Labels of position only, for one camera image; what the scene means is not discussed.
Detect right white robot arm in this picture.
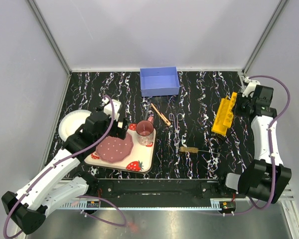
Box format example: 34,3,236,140
216,80,292,204

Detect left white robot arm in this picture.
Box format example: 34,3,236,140
1,109,128,235

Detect pink dotted plate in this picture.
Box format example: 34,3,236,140
95,133,134,163

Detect pink enamel mug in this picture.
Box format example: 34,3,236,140
136,116,154,146

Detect yellow test tube rack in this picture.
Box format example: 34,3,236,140
211,92,237,136

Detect strawberry pattern tray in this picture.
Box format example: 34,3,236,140
85,123,154,173

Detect wooden test tube clamp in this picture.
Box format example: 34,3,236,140
150,103,171,127

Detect white paper plate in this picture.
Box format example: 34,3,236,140
58,110,91,141

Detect metal crucible tongs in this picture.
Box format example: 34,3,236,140
168,113,183,154

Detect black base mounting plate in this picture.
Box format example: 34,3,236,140
86,179,244,199

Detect blue plastic box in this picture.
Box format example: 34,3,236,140
140,67,180,97

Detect test tube brush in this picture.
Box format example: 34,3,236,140
178,146,221,155

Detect left power connector box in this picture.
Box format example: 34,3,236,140
86,200,100,209

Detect power connector box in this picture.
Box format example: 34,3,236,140
221,201,236,211
86,200,100,209

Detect right power connector box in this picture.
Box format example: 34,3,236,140
221,201,236,211

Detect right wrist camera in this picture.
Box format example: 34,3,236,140
242,77,260,98

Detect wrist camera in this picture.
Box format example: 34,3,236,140
242,77,260,98
101,98,122,120

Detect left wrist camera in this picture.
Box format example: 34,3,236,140
101,98,122,120

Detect black wire ring stand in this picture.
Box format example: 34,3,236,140
208,132,227,152

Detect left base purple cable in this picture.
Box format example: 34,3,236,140
77,195,129,227

